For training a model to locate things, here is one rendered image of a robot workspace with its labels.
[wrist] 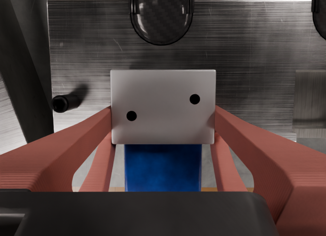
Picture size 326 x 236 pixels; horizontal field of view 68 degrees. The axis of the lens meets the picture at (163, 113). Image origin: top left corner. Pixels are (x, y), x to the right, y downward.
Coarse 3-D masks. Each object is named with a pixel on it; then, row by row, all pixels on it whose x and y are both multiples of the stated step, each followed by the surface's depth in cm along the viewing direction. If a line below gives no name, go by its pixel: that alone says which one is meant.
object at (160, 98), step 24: (120, 72) 11; (144, 72) 11; (168, 72) 11; (192, 72) 11; (120, 96) 11; (144, 96) 11; (168, 96) 11; (192, 96) 13; (120, 120) 11; (144, 120) 11; (168, 120) 11; (192, 120) 12; (144, 144) 13; (168, 144) 13; (192, 144) 13; (144, 168) 13; (168, 168) 13; (192, 168) 13
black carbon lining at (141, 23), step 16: (144, 0) 15; (160, 0) 15; (176, 0) 15; (192, 0) 14; (320, 0) 14; (144, 16) 15; (160, 16) 15; (176, 16) 15; (320, 16) 14; (144, 32) 15; (160, 32) 15; (176, 32) 15; (320, 32) 14
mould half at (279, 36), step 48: (48, 0) 14; (96, 0) 14; (240, 0) 14; (288, 0) 14; (96, 48) 15; (144, 48) 15; (192, 48) 15; (240, 48) 14; (288, 48) 14; (96, 96) 15; (240, 96) 15; (288, 96) 15
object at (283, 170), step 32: (224, 128) 10; (256, 128) 9; (224, 160) 11; (256, 160) 7; (288, 160) 6; (320, 160) 6; (256, 192) 7; (288, 192) 5; (320, 192) 5; (288, 224) 6; (320, 224) 6
